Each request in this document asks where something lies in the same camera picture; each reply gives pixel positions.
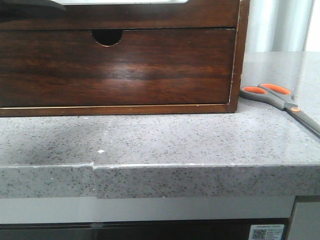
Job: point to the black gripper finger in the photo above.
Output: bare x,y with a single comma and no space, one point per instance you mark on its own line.
12,10

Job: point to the wooden drawer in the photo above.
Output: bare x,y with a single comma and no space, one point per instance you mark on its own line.
146,67

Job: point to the grey orange scissors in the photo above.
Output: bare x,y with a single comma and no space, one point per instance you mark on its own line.
282,99

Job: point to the dark wooden drawer cabinet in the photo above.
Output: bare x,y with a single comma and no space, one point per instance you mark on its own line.
106,24

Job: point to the white tray on cabinet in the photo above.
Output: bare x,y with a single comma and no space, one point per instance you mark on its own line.
118,2

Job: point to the black appliance under counter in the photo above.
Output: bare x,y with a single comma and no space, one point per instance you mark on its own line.
229,229

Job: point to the QR code sticker label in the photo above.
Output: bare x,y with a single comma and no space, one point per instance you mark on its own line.
266,232

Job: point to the grey cabinet door panel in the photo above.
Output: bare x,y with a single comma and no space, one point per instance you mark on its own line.
305,219

